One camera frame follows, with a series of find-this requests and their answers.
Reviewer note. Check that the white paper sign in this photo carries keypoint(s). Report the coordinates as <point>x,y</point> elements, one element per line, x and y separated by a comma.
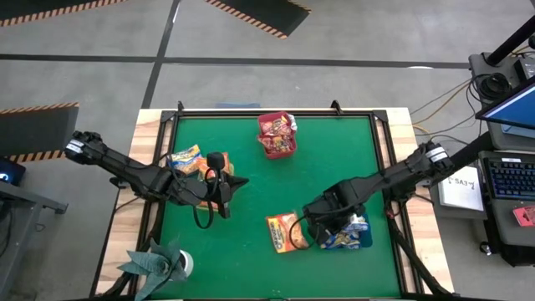
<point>462,190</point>

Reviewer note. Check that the black stand pole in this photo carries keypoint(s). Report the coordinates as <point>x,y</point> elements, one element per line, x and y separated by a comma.
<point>507,44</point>

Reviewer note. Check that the black metal table frame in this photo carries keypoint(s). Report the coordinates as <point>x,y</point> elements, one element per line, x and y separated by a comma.
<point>326,113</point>

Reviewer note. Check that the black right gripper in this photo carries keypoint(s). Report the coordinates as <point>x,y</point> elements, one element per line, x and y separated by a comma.
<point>330,217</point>

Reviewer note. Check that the grey laptop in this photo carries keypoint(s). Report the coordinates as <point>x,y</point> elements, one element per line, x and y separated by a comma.
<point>507,226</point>

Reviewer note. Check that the blue screen monitor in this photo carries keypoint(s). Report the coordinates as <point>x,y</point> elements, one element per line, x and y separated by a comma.
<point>516,110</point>

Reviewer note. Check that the blue tape strip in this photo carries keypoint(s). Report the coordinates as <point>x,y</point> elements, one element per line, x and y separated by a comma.
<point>238,105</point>

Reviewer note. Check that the blue plastic bin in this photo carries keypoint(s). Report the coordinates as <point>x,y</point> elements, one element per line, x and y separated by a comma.
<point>370,240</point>

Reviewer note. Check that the grey equipment box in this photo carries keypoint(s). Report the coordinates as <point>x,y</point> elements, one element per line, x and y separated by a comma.
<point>476,62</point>

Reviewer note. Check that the black device with blue light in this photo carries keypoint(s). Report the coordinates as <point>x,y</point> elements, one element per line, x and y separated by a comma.
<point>10,171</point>

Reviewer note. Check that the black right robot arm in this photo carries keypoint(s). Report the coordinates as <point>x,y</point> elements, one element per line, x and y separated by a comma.
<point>376,184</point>

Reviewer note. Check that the red plastic bin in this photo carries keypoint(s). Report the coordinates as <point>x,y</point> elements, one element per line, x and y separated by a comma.
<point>278,156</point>

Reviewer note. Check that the black hazard-striped floor mat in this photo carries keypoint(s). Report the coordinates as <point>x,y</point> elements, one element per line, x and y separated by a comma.
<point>267,12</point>
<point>42,8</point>
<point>33,134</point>

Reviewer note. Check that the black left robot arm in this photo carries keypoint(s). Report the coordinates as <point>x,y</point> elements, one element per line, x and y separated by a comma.
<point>125,167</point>

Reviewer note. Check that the black table clamp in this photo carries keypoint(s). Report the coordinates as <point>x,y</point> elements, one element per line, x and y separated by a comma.
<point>180,106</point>
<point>335,106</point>

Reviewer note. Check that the red tag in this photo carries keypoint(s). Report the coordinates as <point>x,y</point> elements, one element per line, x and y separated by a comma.
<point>526,216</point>

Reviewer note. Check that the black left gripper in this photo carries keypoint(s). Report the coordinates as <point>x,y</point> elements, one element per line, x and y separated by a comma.
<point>209,190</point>

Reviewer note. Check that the grey metal desk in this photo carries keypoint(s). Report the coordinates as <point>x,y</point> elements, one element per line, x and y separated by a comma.
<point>16,234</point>

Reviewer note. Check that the green plant in white pot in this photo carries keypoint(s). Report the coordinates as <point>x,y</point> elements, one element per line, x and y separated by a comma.
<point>156,267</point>

